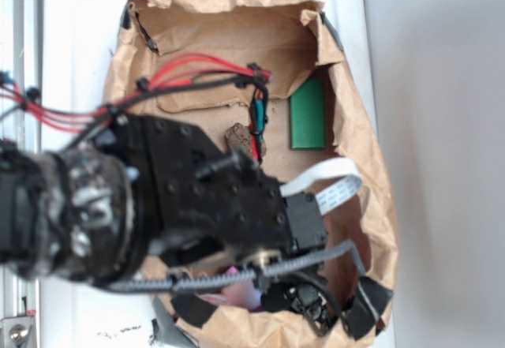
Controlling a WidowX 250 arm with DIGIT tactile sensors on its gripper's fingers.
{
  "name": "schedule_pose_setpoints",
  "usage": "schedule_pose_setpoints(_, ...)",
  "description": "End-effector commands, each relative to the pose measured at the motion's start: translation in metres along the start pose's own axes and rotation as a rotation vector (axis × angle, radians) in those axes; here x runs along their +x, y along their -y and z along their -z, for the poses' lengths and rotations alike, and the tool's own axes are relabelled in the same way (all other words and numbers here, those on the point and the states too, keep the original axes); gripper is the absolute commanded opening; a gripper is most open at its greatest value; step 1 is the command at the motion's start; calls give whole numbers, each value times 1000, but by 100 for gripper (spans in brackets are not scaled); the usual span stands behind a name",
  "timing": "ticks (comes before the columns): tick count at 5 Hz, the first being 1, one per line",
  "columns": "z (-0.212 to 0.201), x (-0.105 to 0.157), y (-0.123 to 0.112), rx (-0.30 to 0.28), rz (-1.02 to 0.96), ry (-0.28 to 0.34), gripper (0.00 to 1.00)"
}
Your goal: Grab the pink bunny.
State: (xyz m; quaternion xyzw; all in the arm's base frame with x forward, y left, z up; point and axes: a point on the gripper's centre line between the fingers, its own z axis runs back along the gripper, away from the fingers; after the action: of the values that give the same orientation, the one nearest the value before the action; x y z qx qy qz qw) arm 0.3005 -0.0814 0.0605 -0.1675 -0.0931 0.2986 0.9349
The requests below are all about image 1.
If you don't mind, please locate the green rectangular block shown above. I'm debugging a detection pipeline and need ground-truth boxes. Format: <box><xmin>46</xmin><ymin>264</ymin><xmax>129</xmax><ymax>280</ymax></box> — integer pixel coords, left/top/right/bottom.
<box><xmin>290</xmin><ymin>79</ymin><xmax>325</xmax><ymax>150</ymax></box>

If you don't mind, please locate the brown rough rock chunk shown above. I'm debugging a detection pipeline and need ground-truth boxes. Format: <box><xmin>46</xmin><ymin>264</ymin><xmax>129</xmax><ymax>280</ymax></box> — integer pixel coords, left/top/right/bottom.
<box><xmin>225</xmin><ymin>122</ymin><xmax>267</xmax><ymax>161</ymax></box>

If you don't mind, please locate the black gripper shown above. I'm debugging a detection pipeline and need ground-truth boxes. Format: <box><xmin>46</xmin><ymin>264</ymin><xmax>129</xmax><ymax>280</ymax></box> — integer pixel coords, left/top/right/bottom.
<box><xmin>94</xmin><ymin>114</ymin><xmax>294</xmax><ymax>294</ymax></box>

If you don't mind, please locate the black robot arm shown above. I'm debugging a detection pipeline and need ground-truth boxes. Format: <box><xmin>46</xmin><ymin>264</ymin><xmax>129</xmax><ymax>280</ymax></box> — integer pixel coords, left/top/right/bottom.
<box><xmin>1</xmin><ymin>114</ymin><xmax>391</xmax><ymax>320</ymax></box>

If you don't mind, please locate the red and black wire bundle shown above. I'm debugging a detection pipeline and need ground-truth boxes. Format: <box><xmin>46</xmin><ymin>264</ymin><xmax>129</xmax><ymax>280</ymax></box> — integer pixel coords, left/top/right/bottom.
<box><xmin>0</xmin><ymin>51</ymin><xmax>273</xmax><ymax>163</ymax></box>

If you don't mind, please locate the pink plush bunny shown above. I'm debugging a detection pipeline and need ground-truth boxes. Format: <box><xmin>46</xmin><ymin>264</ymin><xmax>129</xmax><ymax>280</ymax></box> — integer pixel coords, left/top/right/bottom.
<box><xmin>197</xmin><ymin>280</ymin><xmax>262</xmax><ymax>312</ymax></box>

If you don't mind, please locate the aluminium frame rail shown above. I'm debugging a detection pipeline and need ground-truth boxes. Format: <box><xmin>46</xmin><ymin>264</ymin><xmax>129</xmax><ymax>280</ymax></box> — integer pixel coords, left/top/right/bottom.
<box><xmin>1</xmin><ymin>0</ymin><xmax>43</xmax><ymax>347</ymax></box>

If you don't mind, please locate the white flat ribbon cable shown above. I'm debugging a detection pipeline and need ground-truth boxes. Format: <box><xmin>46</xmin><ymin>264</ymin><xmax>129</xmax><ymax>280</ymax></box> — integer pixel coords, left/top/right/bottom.
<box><xmin>280</xmin><ymin>156</ymin><xmax>363</xmax><ymax>218</ymax></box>

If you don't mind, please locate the grey toothed gripper finger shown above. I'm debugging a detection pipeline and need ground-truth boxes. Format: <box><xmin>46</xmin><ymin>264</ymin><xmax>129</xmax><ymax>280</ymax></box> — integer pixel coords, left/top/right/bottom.
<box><xmin>261</xmin><ymin>239</ymin><xmax>381</xmax><ymax>316</ymax></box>

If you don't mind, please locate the brown paper bag liner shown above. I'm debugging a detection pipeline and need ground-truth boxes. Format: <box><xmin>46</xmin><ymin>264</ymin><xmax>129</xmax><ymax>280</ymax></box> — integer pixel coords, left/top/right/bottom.
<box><xmin>104</xmin><ymin>0</ymin><xmax>399</xmax><ymax>347</ymax></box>

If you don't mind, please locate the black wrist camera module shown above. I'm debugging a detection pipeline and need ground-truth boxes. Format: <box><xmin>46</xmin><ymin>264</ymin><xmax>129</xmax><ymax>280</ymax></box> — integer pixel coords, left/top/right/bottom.
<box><xmin>285</xmin><ymin>193</ymin><xmax>327</xmax><ymax>254</ymax></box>

